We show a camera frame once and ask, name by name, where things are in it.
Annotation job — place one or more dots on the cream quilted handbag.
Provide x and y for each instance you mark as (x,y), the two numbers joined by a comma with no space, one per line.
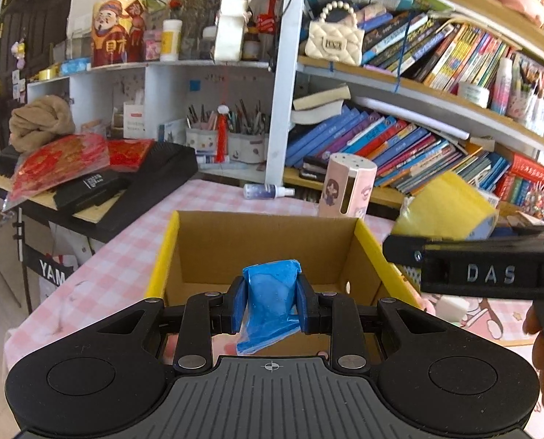
(333,43)

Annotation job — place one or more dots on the pink checked printed tablecloth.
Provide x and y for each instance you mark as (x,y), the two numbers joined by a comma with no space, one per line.
(116,256)

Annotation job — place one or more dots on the wooden bookshelf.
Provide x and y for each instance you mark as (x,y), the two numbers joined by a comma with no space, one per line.
(436,87)

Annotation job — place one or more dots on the white pen cup with pens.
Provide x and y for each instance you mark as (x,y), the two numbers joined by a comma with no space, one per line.
(201,139)
(247,146)

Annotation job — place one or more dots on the row of stationery bottles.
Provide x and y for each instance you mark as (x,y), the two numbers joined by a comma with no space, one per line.
(528,96)

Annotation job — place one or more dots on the beige scarf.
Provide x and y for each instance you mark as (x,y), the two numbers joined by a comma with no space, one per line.
(41,121)

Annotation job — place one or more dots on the red envelope pack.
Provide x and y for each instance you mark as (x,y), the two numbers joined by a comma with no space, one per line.
(130,154)

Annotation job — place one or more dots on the white light bar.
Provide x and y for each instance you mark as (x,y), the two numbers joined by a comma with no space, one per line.
(413,116)

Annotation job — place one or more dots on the black keyboard stand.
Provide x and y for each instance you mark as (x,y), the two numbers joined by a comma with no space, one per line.
(25,247)

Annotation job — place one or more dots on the blue plastic bag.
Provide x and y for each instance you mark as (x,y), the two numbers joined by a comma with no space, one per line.
(272,297)

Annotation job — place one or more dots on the yellow tape roll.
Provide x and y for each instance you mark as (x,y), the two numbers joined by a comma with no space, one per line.
(445,206)

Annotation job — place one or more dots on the white jar yellow label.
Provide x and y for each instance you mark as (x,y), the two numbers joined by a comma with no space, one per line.
(171,41)

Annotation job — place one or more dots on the red decorations in plastic bag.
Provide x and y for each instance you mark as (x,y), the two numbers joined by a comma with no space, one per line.
(57,164)

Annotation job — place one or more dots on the pink cartoon canister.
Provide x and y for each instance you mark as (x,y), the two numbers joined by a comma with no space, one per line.
(345,183)

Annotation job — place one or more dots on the shelf row of thin books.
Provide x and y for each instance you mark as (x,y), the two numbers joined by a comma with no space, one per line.
(450,50)

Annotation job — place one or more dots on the white paper carton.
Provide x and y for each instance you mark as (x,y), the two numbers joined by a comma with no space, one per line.
(230,32)

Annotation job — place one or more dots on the pink pig plush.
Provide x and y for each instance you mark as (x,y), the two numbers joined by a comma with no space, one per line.
(226,343)

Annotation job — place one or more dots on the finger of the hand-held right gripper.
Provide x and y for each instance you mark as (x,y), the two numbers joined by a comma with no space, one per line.
(402,249)

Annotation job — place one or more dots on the yellow cardboard box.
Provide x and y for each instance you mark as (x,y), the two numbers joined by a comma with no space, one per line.
(263,238)

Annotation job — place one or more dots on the red tassel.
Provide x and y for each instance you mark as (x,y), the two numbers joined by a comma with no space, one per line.
(221,135)

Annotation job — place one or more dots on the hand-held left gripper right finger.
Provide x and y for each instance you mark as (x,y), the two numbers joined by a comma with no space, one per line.
(305,306)

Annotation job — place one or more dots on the thick red dictionary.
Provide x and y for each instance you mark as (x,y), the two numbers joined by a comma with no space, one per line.
(525,176)

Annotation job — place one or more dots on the black electronic keyboard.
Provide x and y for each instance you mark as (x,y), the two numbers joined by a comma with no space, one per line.
(162,169)

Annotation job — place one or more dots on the red fortune god lantern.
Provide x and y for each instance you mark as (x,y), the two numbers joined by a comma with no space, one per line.
(116,32)

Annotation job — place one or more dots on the white round tape container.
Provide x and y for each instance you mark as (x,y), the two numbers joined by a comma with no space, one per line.
(473,95)

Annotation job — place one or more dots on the blue spray bottle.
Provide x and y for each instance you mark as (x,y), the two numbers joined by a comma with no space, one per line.
(267,190)

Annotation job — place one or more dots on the small pink box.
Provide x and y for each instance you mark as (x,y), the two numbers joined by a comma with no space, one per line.
(152,45)

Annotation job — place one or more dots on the dark door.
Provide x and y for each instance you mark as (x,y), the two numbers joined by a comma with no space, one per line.
(34,32)

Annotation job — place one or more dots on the thick beige books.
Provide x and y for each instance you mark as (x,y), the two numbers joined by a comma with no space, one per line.
(320,103)

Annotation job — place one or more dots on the row of leaning colourful books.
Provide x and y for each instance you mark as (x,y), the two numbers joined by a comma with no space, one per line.
(381,146)

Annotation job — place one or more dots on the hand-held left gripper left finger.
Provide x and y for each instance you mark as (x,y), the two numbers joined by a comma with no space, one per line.
(239,306)

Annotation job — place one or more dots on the white shelf unit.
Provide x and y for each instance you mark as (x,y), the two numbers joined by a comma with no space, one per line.
(162,82)

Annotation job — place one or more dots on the black flat box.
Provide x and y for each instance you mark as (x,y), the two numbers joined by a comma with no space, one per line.
(91,187)

